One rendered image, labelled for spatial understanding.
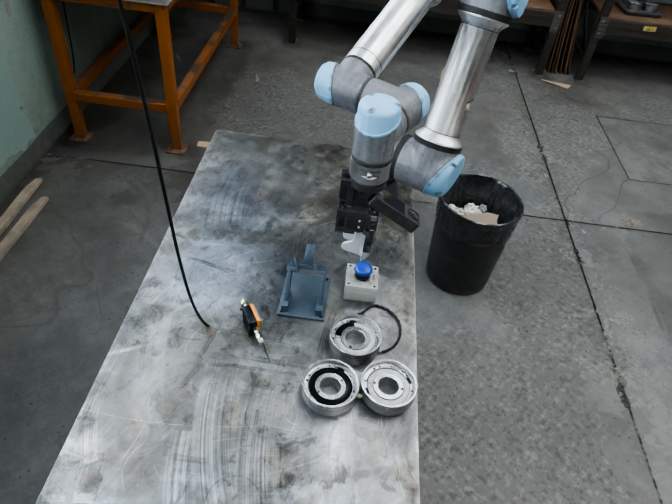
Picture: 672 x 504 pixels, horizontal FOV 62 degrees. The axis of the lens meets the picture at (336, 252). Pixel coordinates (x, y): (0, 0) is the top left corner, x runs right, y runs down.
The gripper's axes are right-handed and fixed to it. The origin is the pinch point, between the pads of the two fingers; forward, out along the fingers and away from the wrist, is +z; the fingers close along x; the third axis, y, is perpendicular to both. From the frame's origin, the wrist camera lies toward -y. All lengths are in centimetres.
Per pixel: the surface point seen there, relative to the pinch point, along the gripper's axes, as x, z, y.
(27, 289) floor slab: -54, 91, 125
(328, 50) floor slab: -316, 91, 32
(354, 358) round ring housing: 21.2, 7.8, 0.2
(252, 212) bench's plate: -22.3, 10.8, 28.8
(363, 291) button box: 3.5, 7.4, -0.6
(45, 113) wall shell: -154, 73, 161
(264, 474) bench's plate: 44.8, 10.8, 13.4
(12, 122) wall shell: -128, 63, 161
